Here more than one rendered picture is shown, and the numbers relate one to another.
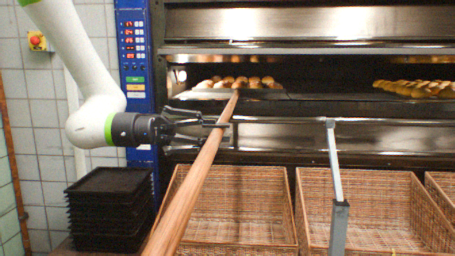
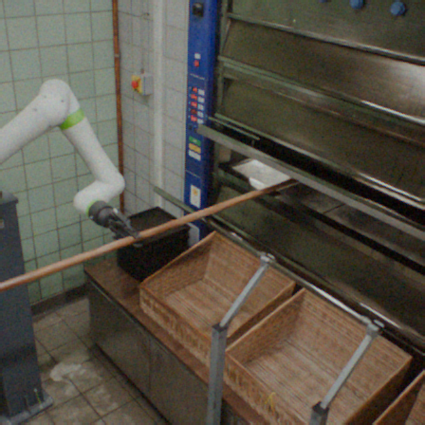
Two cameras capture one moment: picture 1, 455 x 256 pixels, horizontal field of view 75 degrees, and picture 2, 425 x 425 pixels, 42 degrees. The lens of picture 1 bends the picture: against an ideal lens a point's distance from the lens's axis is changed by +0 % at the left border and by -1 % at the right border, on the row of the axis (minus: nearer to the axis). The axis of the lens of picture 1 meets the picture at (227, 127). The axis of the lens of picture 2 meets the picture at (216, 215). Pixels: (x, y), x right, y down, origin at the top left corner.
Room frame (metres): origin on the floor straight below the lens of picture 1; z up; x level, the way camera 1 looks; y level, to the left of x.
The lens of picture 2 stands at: (-0.34, -1.38, 2.28)
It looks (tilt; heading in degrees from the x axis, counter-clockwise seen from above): 29 degrees down; 43
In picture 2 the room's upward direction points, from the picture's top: 3 degrees clockwise
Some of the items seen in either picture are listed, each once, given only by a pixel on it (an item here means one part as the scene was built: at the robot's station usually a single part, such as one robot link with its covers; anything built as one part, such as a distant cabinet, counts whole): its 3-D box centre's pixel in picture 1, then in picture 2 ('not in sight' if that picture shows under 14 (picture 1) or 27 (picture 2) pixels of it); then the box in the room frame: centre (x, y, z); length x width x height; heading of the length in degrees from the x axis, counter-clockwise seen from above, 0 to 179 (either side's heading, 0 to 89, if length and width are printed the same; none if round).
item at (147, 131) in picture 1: (157, 130); (111, 221); (0.76, 0.19, 1.20); 0.09 x 0.07 x 0.08; 85
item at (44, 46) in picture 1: (42, 40); (141, 83); (1.50, 0.90, 1.46); 0.10 x 0.07 x 0.10; 85
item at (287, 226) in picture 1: (227, 212); (214, 295); (1.19, 0.00, 0.72); 0.56 x 0.49 x 0.28; 86
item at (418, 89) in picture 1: (430, 87); not in sight; (1.79, -1.22, 1.21); 0.61 x 0.48 x 0.06; 175
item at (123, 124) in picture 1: (130, 129); (102, 212); (0.77, 0.26, 1.20); 0.12 x 0.06 x 0.09; 175
